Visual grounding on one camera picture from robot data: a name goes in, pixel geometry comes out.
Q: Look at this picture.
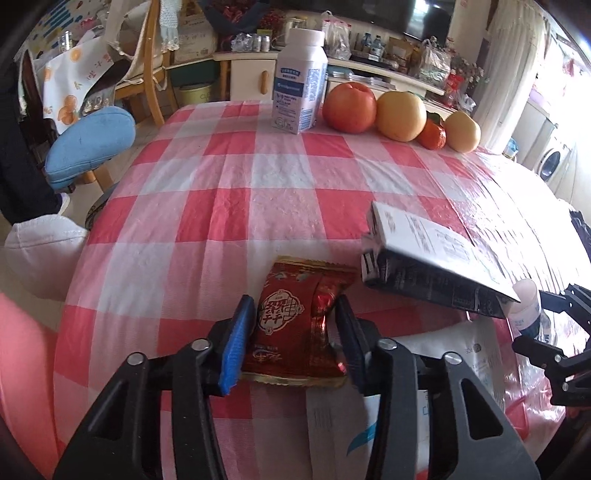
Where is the cardboard box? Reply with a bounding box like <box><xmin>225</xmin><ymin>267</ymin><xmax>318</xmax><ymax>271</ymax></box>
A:
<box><xmin>175</xmin><ymin>18</ymin><xmax>218</xmax><ymax>63</ymax></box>

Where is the wooden chair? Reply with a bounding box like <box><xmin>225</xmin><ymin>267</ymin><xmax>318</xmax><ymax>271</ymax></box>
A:
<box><xmin>113</xmin><ymin>0</ymin><xmax>178</xmax><ymax>127</ymax></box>

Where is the clear plastic bag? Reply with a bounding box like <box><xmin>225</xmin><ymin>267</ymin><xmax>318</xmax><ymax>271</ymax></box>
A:
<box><xmin>418</xmin><ymin>39</ymin><xmax>452</xmax><ymax>88</ymax></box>

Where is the red gold-edged snack packet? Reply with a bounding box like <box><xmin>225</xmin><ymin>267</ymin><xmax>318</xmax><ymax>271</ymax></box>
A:
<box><xmin>240</xmin><ymin>256</ymin><xmax>358</xmax><ymax>389</ymax></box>

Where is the white plastic bag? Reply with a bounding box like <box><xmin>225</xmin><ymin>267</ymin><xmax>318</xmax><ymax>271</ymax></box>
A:
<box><xmin>321</xmin><ymin>10</ymin><xmax>352</xmax><ymax>61</ymax></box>

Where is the crushed white plastic bottle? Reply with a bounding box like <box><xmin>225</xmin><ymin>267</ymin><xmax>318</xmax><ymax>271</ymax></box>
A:
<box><xmin>505</xmin><ymin>278</ymin><xmax>544</xmax><ymax>340</ymax></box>

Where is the white curtain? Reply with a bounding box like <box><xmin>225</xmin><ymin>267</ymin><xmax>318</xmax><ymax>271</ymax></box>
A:
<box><xmin>475</xmin><ymin>0</ymin><xmax>555</xmax><ymax>160</ymax></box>

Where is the light blue lace cloth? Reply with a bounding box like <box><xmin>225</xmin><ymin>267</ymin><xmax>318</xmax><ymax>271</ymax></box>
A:
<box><xmin>159</xmin><ymin>0</ymin><xmax>183</xmax><ymax>51</ymax></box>

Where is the white cabinet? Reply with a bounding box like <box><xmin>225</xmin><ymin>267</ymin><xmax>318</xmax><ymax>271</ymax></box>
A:
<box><xmin>212</xmin><ymin>46</ymin><xmax>467</xmax><ymax>121</ymax></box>

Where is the black television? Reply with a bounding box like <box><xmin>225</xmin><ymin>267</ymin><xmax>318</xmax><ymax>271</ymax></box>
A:
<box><xmin>323</xmin><ymin>0</ymin><xmax>455</xmax><ymax>43</ymax></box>

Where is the red checked tablecloth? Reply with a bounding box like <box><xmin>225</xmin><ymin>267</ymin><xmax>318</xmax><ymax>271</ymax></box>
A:
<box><xmin>53</xmin><ymin>99</ymin><xmax>591</xmax><ymax>480</ymax></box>

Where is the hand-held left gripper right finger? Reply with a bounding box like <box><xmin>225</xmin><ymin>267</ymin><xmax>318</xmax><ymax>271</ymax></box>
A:
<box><xmin>334</xmin><ymin>294</ymin><xmax>541</xmax><ymax>480</ymax></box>

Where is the white capped plastic bottle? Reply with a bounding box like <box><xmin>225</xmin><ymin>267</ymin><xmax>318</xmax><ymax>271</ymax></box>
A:
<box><xmin>270</xmin><ymin>28</ymin><xmax>329</xmax><ymax>136</ymax></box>

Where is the orange tangerine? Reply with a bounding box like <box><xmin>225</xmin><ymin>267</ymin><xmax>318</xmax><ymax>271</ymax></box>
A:
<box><xmin>418</xmin><ymin>112</ymin><xmax>448</xmax><ymax>151</ymax></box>

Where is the blue cushioned chair seat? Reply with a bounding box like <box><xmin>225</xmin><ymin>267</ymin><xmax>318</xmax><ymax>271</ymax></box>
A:
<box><xmin>45</xmin><ymin>106</ymin><xmax>137</xmax><ymax>192</ymax></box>

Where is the white milk carton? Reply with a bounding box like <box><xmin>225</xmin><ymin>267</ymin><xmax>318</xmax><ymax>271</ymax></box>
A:
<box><xmin>360</xmin><ymin>200</ymin><xmax>522</xmax><ymax>319</ymax></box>

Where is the white electric kettle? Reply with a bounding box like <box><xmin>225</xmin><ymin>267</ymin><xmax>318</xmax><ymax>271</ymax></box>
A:
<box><xmin>277</xmin><ymin>16</ymin><xmax>308</xmax><ymax>47</ymax></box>

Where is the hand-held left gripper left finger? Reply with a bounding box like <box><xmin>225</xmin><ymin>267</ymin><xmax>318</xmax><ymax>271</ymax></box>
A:
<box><xmin>53</xmin><ymin>294</ymin><xmax>258</xmax><ymax>480</ymax></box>

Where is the pack of silver cans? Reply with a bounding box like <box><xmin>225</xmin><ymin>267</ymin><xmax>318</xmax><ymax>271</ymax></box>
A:
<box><xmin>231</xmin><ymin>31</ymin><xmax>274</xmax><ymax>52</ymax></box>

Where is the yellow pear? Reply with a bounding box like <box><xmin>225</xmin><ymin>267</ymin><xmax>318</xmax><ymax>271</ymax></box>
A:
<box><xmin>375</xmin><ymin>90</ymin><xmax>427</xmax><ymax>142</ymax></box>
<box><xmin>444</xmin><ymin>111</ymin><xmax>482</xmax><ymax>153</ymax></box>

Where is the orange-print white cloth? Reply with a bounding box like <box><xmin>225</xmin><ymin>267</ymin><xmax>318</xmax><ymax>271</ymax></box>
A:
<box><xmin>42</xmin><ymin>36</ymin><xmax>118</xmax><ymax>136</ymax></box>

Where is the white cushion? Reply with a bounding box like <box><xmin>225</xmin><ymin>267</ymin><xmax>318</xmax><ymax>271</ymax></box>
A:
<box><xmin>4</xmin><ymin>216</ymin><xmax>89</xmax><ymax>302</ymax></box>

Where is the red apple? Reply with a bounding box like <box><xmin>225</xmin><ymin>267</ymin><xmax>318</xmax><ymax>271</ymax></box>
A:
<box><xmin>322</xmin><ymin>82</ymin><xmax>378</xmax><ymax>134</ymax></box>

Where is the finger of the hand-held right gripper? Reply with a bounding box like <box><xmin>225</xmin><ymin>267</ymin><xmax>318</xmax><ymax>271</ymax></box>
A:
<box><xmin>540</xmin><ymin>283</ymin><xmax>591</xmax><ymax>320</ymax></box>
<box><xmin>512</xmin><ymin>333</ymin><xmax>591</xmax><ymax>408</ymax></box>

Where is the dark red flower bouquet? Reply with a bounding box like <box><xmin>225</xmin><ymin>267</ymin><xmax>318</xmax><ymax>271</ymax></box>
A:
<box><xmin>201</xmin><ymin>0</ymin><xmax>280</xmax><ymax>42</ymax></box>

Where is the wall poster with blue bars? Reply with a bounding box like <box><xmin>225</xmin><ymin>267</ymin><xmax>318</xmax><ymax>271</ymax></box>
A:
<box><xmin>30</xmin><ymin>0</ymin><xmax>81</xmax><ymax>35</ymax></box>

